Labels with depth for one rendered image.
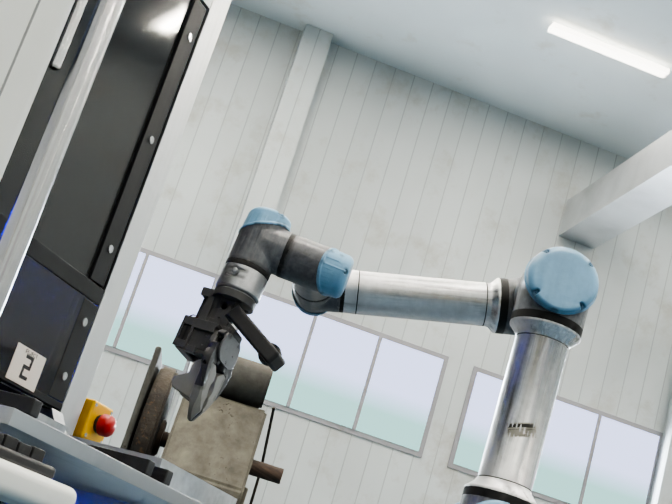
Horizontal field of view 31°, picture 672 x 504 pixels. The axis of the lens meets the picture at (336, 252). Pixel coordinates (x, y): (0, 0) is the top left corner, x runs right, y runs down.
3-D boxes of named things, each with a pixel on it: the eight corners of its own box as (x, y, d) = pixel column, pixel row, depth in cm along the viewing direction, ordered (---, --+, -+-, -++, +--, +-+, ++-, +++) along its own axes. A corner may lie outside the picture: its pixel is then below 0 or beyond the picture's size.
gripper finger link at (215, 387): (170, 419, 192) (194, 366, 195) (203, 429, 190) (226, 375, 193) (163, 412, 189) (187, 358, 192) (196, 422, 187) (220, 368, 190)
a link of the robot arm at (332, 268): (354, 270, 206) (293, 247, 207) (357, 249, 195) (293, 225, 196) (337, 312, 204) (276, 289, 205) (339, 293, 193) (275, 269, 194)
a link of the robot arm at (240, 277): (273, 289, 199) (258, 266, 192) (262, 313, 197) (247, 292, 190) (232, 278, 202) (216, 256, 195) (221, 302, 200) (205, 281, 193)
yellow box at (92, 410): (48, 429, 219) (63, 391, 221) (69, 439, 225) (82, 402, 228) (83, 438, 216) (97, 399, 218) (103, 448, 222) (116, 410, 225)
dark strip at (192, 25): (44, 393, 207) (194, -4, 231) (58, 401, 211) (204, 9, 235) (49, 394, 207) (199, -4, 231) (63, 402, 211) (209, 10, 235)
